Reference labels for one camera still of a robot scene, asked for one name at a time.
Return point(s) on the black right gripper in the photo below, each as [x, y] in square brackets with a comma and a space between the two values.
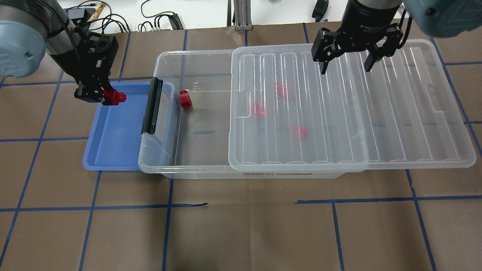
[364, 19]

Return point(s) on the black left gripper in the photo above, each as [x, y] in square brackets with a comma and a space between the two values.
[89, 76]

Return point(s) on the red block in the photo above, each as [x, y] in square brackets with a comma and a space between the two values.
[112, 97]
[282, 91]
[185, 100]
[258, 111]
[297, 131]

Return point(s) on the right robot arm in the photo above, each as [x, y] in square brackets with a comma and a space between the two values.
[438, 18]

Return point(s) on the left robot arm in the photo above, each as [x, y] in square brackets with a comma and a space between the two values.
[29, 29]

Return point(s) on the clear plastic box lid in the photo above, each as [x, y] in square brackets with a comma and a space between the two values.
[400, 115]

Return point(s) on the red block in box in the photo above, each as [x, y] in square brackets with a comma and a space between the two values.
[185, 100]

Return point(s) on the clear plastic storage box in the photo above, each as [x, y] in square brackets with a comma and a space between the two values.
[192, 143]

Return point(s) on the blue plastic tray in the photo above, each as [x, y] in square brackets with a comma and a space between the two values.
[115, 137]

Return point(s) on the black power adapter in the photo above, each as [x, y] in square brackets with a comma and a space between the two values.
[77, 15]

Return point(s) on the red block under lid front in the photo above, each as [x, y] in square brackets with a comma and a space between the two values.
[297, 131]

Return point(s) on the black power brick on table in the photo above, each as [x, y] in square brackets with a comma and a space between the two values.
[175, 21]

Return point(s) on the black box latch handle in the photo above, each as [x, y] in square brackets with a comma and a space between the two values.
[150, 118]

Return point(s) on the aluminium frame post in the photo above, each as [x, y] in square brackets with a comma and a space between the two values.
[239, 14]

